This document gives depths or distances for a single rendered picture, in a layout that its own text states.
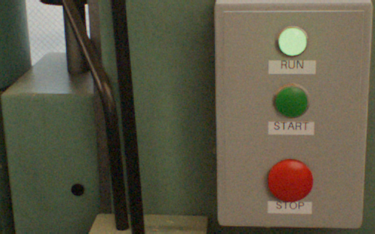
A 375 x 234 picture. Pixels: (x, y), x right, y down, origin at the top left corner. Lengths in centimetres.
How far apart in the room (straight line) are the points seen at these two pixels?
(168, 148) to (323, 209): 13
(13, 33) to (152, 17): 17
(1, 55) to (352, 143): 31
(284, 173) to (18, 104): 24
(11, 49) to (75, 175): 12
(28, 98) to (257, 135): 21
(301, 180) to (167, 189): 13
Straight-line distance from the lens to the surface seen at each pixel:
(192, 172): 59
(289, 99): 49
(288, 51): 48
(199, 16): 55
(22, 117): 64
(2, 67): 67
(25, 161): 66
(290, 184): 51
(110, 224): 59
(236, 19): 48
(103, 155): 63
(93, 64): 57
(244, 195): 52
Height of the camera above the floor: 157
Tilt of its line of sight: 18 degrees down
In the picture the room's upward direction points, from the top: 1 degrees counter-clockwise
